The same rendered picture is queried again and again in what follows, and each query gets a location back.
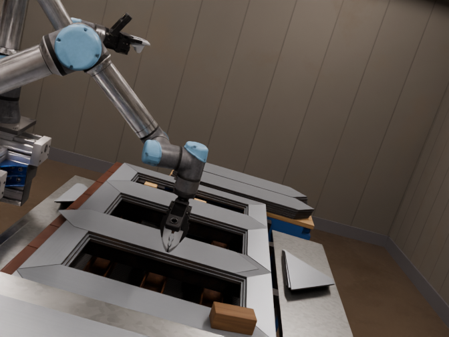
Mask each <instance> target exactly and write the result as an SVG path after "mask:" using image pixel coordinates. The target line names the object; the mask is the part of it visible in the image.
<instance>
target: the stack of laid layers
mask: <svg viewBox="0 0 449 337"><path fill-rule="evenodd" d="M138 179H140V180H143V181H147V182H149V183H154V184H156V185H160V186H163V187H168V188H170V189H174V184H175V183H172V182H170V181H165V180H162V179H159V178H156V177H151V176H149V175H145V174H142V173H137V174H136V175H135V176H134V178H133V179H132V180H131V181H133V182H137V180H138ZM195 196H197V197H202V198H204V199H208V200H211V201H215V202H218V203H222V204H225V205H229V206H231V207H236V208H238V209H242V210H244V214H245V215H248V213H249V205H247V204H244V203H240V202H238V201H234V200H231V199H227V198H224V197H220V196H217V195H213V194H210V193H206V192H204V191H199V190H198V191H197V193H196V195H195ZM121 201H125V202H128V203H132V204H135V205H139V206H142V207H146V208H149V209H153V210H155V211H159V212H163V213H167V212H166V210H168V208H169V207H168V206H166V205H161V204H158V203H155V202H152V201H147V200H145V199H141V198H138V197H134V196H131V195H127V194H124V193H120V194H119V195H118V196H117V198H116V199H115V200H114V202H113V203H112V204H111V205H110V206H109V207H108V208H107V209H106V211H105V212H104V213H105V214H108V215H111V214H112V212H113V211H114V209H115V208H116V207H117V206H118V205H119V203H120V202H121ZM188 220H190V221H194V222H197V223H201V224H203V225H208V226H211V227H214V228H217V229H222V230H224V231H228V232H231V233H235V234H238V235H242V236H243V248H242V253H238V254H239V255H241V256H242V257H244V258H245V259H246V260H248V261H249V262H251V263H252V264H253V265H254V266H256V267H257V268H259V269H256V270H251V271H244V272H239V273H231V272H229V271H225V270H221V269H217V268H215V267H211V266H208V265H204V264H201V263H197V262H194V261H190V260H187V259H183V258H180V257H176V256H173V255H169V254H166V253H162V252H159V251H155V250H153V249H148V248H145V247H141V246H139V245H134V244H132V243H128V242H125V241H120V240H118V239H114V238H111V237H107V236H105V235H100V234H98V233H94V232H91V231H88V232H87V233H86V235H85V236H84V237H83V238H82V240H81V241H80V242H79V243H78V244H77V245H76V247H75V248H74V249H73V250H72V252H71V253H70V254H69V255H68V256H67V257H66V259H65V260H64V261H63V262H62V264H61V265H65V266H68V267H69V266H70V265H71V264H72V263H73V261H74V260H75V259H76V257H77V256H78V255H79V254H80V253H81V252H82V250H83V249H84V247H85V246H86V245H87V244H88V243H89V241H91V242H94V243H98V244H101V245H105V246H108V247H112V248H115V249H119V250H122V251H126V252H128V253H133V254H136V255H140V256H142V257H147V258H149V259H153V260H156V261H161V262H163V263H167V264H170V265H174V266H177V267H181V268H184V269H188V270H190V271H195V272H198V273H202V274H204V275H209V276H211V277H215V278H218V279H223V280H225V281H228V282H232V283H235V284H239V285H241V290H240V305H239V306H241V307H245V308H246V304H247V277H251V276H256V275H263V274H266V273H271V272H270V271H269V270H267V269H266V268H264V267H263V266H262V265H260V264H259V263H257V262H256V261H255V260H254V259H252V258H251V257H249V256H248V255H247V243H248V229H243V228H241V227H237V226H234V225H229V224H227V223H223V222H220V221H216V220H213V219H209V218H206V217H202V216H200V215H195V214H193V213H191V214H190V218H189V219H188Z"/></svg>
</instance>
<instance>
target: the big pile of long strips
mask: <svg viewBox="0 0 449 337"><path fill-rule="evenodd" d="M177 173H178V171H175V170H173V171H172V175H171V176H172V177H177ZM200 185H203V186H206V187H210V188H212V189H216V190H220V191H223V192H226V193H230V194H233V195H237V196H240V197H244V198H247V199H250V200H254V201H258V202H260V203H264V204H266V212H269V213H273V214H276V215H280V216H282V217H286V218H290V219H307V218H309V217H310V216H311V214H312V212H313V211H314V208H312V207H310V206H309V205H308V202H307V199H308V198H307V196H305V195H303V194H301V193H300V192H298V191H296V190H295V189H292V188H291V187H287V186H285V185H280V184H278V183H274V182H271V181H267V180H265V179H260V178H257V177H254V176H251V175H247V174H244V173H240V172H237V171H233V170H231V169H227V168H224V167H221V166H217V165H214V164H210V163H207V162H206V163H205V166H204V170H203V172H202V176H201V180H200Z"/></svg>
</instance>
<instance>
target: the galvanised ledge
mask: <svg viewBox="0 0 449 337"><path fill-rule="evenodd" d="M76 183H79V184H80V183H81V184H84V185H85V186H86V187H87V188H89V187H90V186H92V185H93V184H94V183H95V181H93V180H90V179H86V178H83V177H79V176H77V175H75V176H74V177H72V178H71V179H70V180H69V181H68V182H66V183H65V184H64V185H62V186H61V187H60V188H59V189H58V190H56V191H55V192H53V193H52V194H51V195H50V196H48V197H47V198H46V199H45V200H43V201H42V202H40V204H38V205H37V206H36V207H34V208H33V209H32V210H30V212H28V213H27V214H26V215H24V216H23V217H22V218H20V219H19V220H18V221H17V222H15V223H14V224H13V225H12V226H10V227H9V228H8V229H6V230H5V231H4V232H2V234H0V237H1V236H2V235H4V234H5V233H6V232H8V230H10V229H11V228H12V227H14V226H15V225H16V224H18V223H19V222H20V221H21V220H23V219H27V220H30V222H29V223H27V224H26V225H25V226H24V227H22V228H21V229H20V230H19V231H18V232H16V233H15V234H14V235H12V236H11V237H10V238H9V239H8V240H7V241H5V242H4V243H3V244H2V245H0V270H1V269H2V268H4V267H5V266H6V265H7V264H8V263H9V262H10V261H11V260H12V259H13V258H14V257H15V256H16V255H17V254H18V253H19V252H20V251H21V250H22V249H24V248H25V247H26V246H27V245H28V244H29V243H30V242H31V241H33V240H34V239H35V238H36V237H37V236H38V235H39V234H40V233H41V232H42V231H43V230H44V229H45V228H46V227H47V226H48V225H49V224H50V223H52V222H53V221H54V220H55V219H56V218H57V217H58V216H59V215H60V214H61V213H60V212H59V211H58V210H66V209H67V208H68V207H69V206H70V205H71V204H72V203H56V202H54V201H55V200H57V199H58V198H59V197H61V196H62V195H63V194H64V193H65V192H66V191H68V190H69V189H70V188H72V187H73V186H74V185H75V184H76Z"/></svg>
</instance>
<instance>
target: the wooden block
mask: <svg viewBox="0 0 449 337"><path fill-rule="evenodd" d="M209 318H210V326H211V328H214V329H217V330H224V331H229V332H236V333H240V334H247V335H251V336H252V335H253V332H254V329H255V326H256V323H257V318H256V315H255V311H254V309H252V308H245V307H241V306H235V305H230V304H224V303H220V302H213V305H212V308H211V311H210V314H209Z"/></svg>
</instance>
